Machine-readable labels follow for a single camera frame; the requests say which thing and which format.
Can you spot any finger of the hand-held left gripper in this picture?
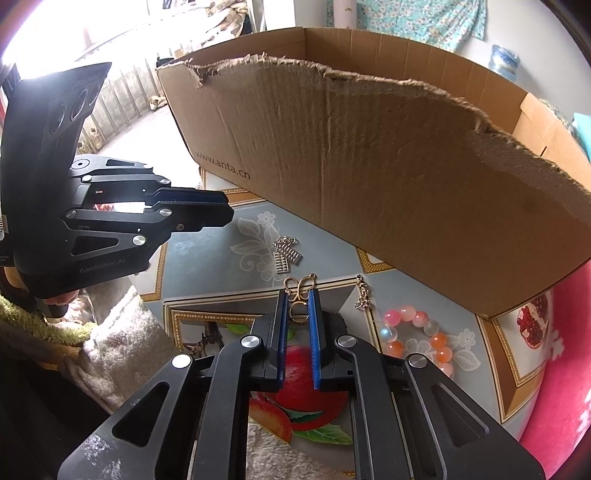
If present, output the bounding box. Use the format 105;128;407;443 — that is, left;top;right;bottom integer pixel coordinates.
62;203;234;258
69;154;229;205

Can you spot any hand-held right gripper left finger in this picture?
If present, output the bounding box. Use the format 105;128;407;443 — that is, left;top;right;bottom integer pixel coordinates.
58;290;291;480

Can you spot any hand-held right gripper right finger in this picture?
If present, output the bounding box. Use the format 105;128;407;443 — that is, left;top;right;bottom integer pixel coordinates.
308;288;543;480

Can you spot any gold butterfly earring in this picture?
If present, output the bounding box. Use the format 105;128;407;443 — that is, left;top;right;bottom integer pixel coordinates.
283;274;318;325

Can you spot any pink orange bead bracelet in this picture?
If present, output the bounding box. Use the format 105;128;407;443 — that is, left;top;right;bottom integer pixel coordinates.
379;305;455;379

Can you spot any brown cardboard box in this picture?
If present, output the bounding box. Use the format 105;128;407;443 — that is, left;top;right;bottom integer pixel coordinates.
156;25;591;320

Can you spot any person's left hand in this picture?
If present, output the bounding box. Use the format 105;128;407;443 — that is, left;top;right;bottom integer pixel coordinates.
44;295;75;319

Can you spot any fruit print tablecloth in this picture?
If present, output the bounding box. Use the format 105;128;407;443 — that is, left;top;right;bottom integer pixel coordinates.
124;168;555;480

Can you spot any silver abacus pendant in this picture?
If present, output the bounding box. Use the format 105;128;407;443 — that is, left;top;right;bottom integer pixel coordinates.
270;235;304;278

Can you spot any metal railing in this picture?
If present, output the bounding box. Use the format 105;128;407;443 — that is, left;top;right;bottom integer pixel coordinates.
76;55;185;155

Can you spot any white fleece garment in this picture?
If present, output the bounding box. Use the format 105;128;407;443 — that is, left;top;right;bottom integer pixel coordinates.
69;274;354;480

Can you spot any pile of clothes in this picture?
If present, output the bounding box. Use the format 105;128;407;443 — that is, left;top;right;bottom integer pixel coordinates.
210;0;259;38

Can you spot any pink floral blanket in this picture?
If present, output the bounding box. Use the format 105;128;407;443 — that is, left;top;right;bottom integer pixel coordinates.
517;268;591;480

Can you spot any grey patterned cloth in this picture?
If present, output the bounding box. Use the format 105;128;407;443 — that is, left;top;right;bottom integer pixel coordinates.
540;99;578;139

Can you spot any blue water jug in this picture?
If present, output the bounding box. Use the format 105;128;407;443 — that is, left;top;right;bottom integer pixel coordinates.
489;44;522;79

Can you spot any blue printed pillow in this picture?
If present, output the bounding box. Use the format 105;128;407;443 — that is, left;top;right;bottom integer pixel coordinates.
571;113;591;162

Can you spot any short metal chain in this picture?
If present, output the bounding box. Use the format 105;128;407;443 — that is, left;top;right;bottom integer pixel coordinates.
353;274;376;311

